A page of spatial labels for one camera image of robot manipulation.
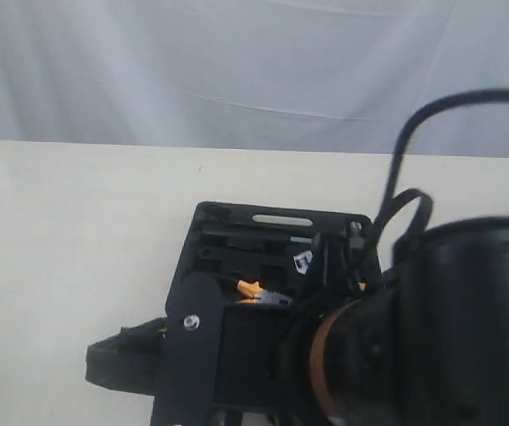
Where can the black plastic tool case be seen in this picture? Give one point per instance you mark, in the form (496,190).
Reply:
(236,248)

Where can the orange black handled pliers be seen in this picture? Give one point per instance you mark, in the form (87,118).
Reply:
(254,293)

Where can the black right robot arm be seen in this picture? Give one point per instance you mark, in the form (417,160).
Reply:
(430,347)

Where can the silver adjustable wrench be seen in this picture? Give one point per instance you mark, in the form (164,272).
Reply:
(302,261)

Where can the white backdrop curtain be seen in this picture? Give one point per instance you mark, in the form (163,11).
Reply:
(339,76)

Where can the black handled claw hammer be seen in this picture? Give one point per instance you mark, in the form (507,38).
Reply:
(352,231)

